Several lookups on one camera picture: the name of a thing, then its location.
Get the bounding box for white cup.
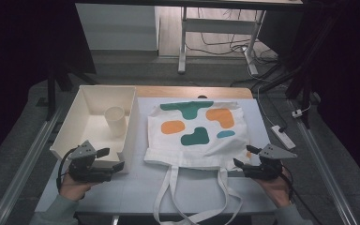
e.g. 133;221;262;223
103;106;128;139

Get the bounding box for black metal stand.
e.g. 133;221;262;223
36;60;99;122
257;18;330;129

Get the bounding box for white power strip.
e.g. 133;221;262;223
270;125;297;151

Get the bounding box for white table mat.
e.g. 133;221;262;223
35;97;278;217

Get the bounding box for white power strip cable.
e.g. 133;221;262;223
247;60;278;128

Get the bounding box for aluminium rail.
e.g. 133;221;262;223
0;104;66;225
293;118;359;225

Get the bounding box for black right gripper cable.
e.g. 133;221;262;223
280;165;323;225

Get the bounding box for person's left hand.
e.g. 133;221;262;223
59;173;94;202

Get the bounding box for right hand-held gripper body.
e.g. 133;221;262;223
244;142;298;181

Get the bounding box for white tote bag coloured patches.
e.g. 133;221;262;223
143;100;253;225

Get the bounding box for white plastic storage box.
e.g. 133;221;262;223
49;84;141;174

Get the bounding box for white cabinet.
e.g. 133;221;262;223
75;3;161;52

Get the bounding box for tangle of black floor cables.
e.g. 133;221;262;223
186;7;279;89

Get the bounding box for white desk frame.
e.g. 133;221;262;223
177;6;267;76

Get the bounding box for person's right hand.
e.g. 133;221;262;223
255;168;293;209

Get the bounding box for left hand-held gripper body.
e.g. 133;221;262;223
67;140;113;184

